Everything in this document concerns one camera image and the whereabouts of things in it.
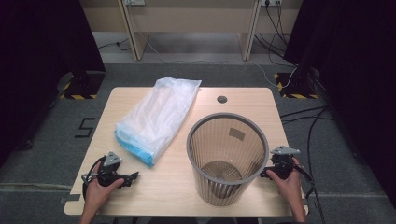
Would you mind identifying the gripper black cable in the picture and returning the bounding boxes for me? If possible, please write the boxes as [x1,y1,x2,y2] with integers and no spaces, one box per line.
[80,155,107,201]
[292,163,327,224]

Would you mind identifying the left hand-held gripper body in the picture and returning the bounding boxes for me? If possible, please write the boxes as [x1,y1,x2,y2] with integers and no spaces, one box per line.
[96,150,131,189]

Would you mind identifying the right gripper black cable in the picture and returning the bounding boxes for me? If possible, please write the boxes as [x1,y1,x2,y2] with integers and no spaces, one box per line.
[292,163,327,224]

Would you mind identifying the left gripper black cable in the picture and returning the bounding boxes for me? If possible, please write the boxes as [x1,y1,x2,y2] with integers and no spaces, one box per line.
[80,155,107,201]

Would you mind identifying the thin black floor cable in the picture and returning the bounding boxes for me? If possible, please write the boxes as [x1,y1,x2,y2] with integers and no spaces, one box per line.
[98,37,133,52]

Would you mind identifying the grey tape strip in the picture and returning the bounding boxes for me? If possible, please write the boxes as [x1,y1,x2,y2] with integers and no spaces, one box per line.
[58,193,81,205]

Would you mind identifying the white plastic bag blue hem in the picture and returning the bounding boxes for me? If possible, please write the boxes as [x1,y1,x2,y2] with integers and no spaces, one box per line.
[114,77,203,167]

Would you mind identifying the beige wooden desk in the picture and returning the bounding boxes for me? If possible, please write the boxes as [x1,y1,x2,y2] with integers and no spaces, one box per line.
[78,0,304,62]

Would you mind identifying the person's left hand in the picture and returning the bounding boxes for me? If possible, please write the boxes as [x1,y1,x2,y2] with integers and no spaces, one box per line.
[83,161,125,211]

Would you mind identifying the person's right hand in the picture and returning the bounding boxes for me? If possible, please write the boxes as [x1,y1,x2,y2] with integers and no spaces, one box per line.
[265,157,305,207]

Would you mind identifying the black curtain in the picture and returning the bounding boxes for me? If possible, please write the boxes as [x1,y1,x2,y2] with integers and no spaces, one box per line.
[283,0,396,209]
[0,0,106,166]

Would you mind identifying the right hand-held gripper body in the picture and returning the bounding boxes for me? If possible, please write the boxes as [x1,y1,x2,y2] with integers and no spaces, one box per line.
[269,145,302,181]

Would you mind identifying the beige ribbed trash bin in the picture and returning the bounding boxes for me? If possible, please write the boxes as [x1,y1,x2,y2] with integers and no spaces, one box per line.
[186,112,270,207]

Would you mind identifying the black wall cable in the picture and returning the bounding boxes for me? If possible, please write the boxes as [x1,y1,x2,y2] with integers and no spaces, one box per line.
[253,3,297,67]

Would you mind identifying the striped black stand base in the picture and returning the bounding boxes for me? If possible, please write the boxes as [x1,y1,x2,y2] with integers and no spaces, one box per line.
[274,72,320,100]
[58,70,106,101]

